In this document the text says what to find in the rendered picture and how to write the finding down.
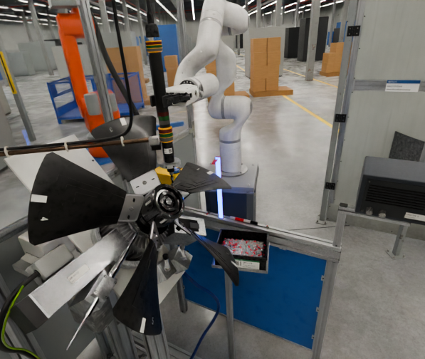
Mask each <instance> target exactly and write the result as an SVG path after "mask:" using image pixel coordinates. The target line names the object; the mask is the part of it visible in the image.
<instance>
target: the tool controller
mask: <svg viewBox="0 0 425 359"><path fill-rule="evenodd" d="M355 212H356V213H361V214H368V215H372V216H376V217H383V218H388V219H394V220H398V221H403V222H409V223H413V224H420V225H424V226H425V162H417V161H410V160H398V159H390V158H383V157H371V156H366V157H365V158H364V164H363V168H362V174H361V177H360V183H359V187H358V190H357V198H356V204H355Z"/></svg>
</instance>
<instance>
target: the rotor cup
mask: <svg viewBox="0 0 425 359"><path fill-rule="evenodd" d="M167 198H170V199H171V201H172V203H171V204H167V203H166V199H167ZM150 200H151V202H150V203H149V204H148V205H147V206H146V205H145V204H146V203H147V202H148V201H150ZM184 208H185V203H184V199H183V196H182V195H181V193H180V192H179V191H178V190H177V189H176V188H175V187H173V186H171V185H169V184H160V185H157V186H156V187H155V188H154V189H152V190H151V191H150V192H149V193H147V194H146V195H145V196H144V201H143V203H142V207H141V210H140V213H139V216H138V218H137V221H136V222H131V224H132V226H133V227H134V228H135V230H136V231H138V232H139V233H140V234H142V235H144V236H148V235H149V233H150V227H151V222H152V220H153V221H154V222H155V224H156V226H157V230H158V232H159V235H160V234H162V233H163V232H165V231H166V229H167V227H168V226H169V224H171V223H172V222H173V221H175V220H177V219H178V218H180V216H181V215H182V214H183V213H184ZM164 219H166V221H165V222H163V223H160V222H161V221H162V220H164Z"/></svg>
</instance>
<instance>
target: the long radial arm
mask: <svg viewBox="0 0 425 359"><path fill-rule="evenodd" d="M127 245H128V242H127V241H125V239H124V237H122V235H121V234H120V233H119V231H118V230H117V228H114V229H113V230H112V231H111V232H109V233H108V234H106V235H105V236H104V237H103V238H102V239H100V240H99V241H97V242H96V243H95V244H93V245H92V246H91V247H90V248H89V249H87V250H86V251H84V252H83V253H82V254H81V255H80V256H78V257H77V258H76V259H74V260H73V261H71V262H70V263H69V264H68V265H67V266H65V267H64V268H62V269H61V270H60V271H59V272H58V273H56V274H55V275H53V276H52V277H50V278H49V280H47V281H46V282H44V283H43V284H41V285H40V286H39V287H38V288H37V289H35V290H34V291H32V292H31V293H30V294H29V295H28V296H29V297H30V298H31V299H32V300H33V301H34V303H35V304H36V305H37V306H38V307H39V308H40V309H41V310H42V311H43V313H44V314H45V315H46V316H47V317H48V318H50V317H51V316H52V315H53V314H54V313H55V312H57V311H58V310H59V309H60V308H61V307H62V306H64V305H65V304H66V303H67V302H68V301H69V300H71V299H72V297H74V295H76V294H77V293H78V292H79V291H80V290H81V289H82V288H84V287H85V286H86V285H87V284H88V283H90V282H91V281H92V280H93V279H94V278H95V277H96V276H97V275H98V274H99V273H100V272H101V271H102V270H104V269H105V268H106V267H107V266H108V265H110V264H111V263H112V262H113V261H114V260H115V259H116V258H117V257H118V256H119V255H121V253H122V252H123V250H124V249H125V248H126V247H127Z"/></svg>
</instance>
